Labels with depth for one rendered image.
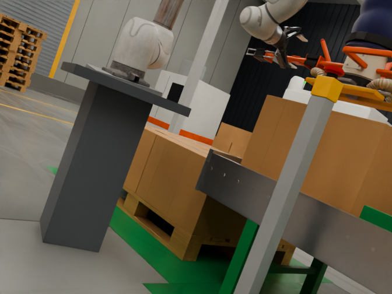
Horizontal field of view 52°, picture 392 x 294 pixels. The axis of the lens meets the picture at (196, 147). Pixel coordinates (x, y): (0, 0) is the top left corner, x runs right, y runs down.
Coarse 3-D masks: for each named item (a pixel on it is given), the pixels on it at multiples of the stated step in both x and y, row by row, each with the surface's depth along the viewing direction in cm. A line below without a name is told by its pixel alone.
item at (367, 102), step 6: (342, 96) 191; (348, 102) 198; (354, 102) 192; (360, 102) 186; (366, 102) 182; (372, 102) 180; (378, 102) 178; (384, 102) 176; (378, 108) 186; (384, 108) 181; (390, 108) 176
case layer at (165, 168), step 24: (144, 144) 258; (168, 144) 240; (192, 144) 285; (144, 168) 253; (168, 168) 235; (192, 168) 220; (144, 192) 246; (168, 192) 230; (192, 192) 215; (168, 216) 225; (192, 216) 211; (216, 216) 217; (240, 216) 229
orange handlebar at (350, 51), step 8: (344, 48) 160; (352, 48) 157; (360, 48) 155; (368, 48) 153; (272, 56) 217; (288, 56) 210; (296, 56) 206; (352, 56) 164; (384, 56) 148; (296, 64) 211; (320, 64) 195; (328, 64) 191; (336, 64) 188; (360, 64) 170; (376, 72) 174; (384, 72) 171
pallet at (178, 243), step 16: (128, 192) 258; (128, 208) 254; (144, 208) 252; (144, 224) 240; (176, 224) 219; (160, 240) 225; (176, 240) 216; (192, 240) 210; (208, 240) 218; (224, 240) 226; (192, 256) 213; (288, 256) 272
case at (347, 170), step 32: (256, 128) 193; (288, 128) 180; (352, 128) 158; (384, 128) 149; (256, 160) 189; (320, 160) 165; (352, 160) 155; (384, 160) 156; (320, 192) 161; (352, 192) 152; (384, 192) 164
